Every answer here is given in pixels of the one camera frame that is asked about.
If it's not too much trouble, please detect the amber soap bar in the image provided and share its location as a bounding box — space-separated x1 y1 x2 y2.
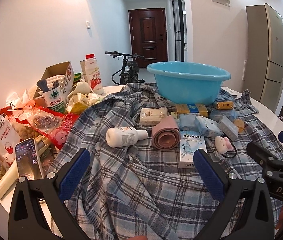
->
234 119 245 133

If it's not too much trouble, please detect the grey clear small box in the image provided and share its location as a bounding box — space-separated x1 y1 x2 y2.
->
217 115 238 141

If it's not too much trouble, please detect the smartphone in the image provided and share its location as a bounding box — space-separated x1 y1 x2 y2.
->
15 138 43 180

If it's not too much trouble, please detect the gold wrapped packet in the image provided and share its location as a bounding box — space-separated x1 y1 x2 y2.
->
213 101 234 110

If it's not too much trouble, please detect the light blue tissue pack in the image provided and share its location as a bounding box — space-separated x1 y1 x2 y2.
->
209 109 237 122

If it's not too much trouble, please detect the white paper with QR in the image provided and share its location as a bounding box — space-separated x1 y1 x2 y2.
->
221 87 242 99

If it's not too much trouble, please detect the Raison blue white box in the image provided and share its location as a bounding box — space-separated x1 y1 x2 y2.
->
178 131 207 168

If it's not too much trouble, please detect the light blue wipes pack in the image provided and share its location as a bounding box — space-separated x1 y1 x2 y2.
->
179 114 224 138

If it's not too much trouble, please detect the blue gold cigarette box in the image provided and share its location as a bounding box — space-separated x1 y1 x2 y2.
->
175 103 209 118

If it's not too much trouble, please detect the white snack pouch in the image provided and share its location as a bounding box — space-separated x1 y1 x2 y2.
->
0 115 21 165

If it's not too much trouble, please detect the beige refrigerator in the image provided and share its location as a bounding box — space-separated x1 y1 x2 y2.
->
243 3 283 112

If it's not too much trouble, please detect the red snack bag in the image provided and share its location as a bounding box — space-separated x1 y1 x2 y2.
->
14 102 83 151

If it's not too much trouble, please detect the pink rolled mat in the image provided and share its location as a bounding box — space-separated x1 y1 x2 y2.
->
152 115 180 150

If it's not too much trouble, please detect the blue plastic basin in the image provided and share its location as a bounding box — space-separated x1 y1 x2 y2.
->
147 61 231 106

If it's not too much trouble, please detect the blue plaid cloth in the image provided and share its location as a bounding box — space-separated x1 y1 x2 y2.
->
49 81 283 240

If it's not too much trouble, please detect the white lotion bottle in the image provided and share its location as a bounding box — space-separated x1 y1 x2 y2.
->
106 127 148 148

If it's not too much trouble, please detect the green white paper cup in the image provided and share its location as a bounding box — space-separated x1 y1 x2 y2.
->
37 79 66 114

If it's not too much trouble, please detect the cream patterned box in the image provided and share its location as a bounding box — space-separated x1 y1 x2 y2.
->
140 107 168 127

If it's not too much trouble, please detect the open cardboard box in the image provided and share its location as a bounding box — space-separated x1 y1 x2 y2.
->
33 61 75 108

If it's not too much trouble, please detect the strawberry milk bottle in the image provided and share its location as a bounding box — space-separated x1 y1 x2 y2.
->
80 54 104 95

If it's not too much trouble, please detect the black folding e-bike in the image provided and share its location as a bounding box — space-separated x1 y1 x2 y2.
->
105 51 145 85

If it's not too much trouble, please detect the dark wooden door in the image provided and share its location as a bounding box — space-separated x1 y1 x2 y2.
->
129 8 167 68

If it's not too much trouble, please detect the wall light switch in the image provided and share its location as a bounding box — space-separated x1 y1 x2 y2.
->
86 21 91 29

